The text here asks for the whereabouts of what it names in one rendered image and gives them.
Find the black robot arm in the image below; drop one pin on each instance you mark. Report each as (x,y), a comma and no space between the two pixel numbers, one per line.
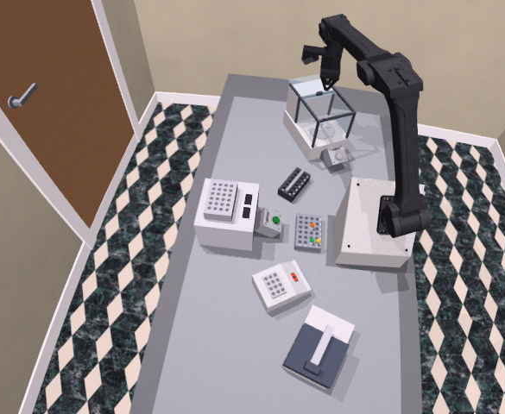
(395,78)

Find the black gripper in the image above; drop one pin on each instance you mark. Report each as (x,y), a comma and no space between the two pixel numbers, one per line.
(332,75)

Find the grey bench mat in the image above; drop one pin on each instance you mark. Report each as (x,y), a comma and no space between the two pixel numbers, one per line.
(225,351)

